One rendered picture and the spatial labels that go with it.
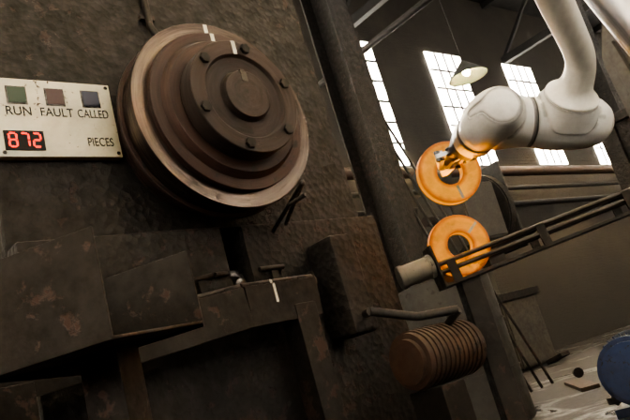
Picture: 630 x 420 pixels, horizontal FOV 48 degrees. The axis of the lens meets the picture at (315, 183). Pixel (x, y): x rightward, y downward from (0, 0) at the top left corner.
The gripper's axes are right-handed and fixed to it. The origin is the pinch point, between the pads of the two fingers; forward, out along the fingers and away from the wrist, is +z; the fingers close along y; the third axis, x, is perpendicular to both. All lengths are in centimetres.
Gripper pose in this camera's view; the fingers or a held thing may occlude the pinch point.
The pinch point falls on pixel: (446, 166)
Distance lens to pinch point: 172.2
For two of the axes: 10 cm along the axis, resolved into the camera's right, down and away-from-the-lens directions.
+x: -2.7, -9.4, 2.3
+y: 9.6, -2.4, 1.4
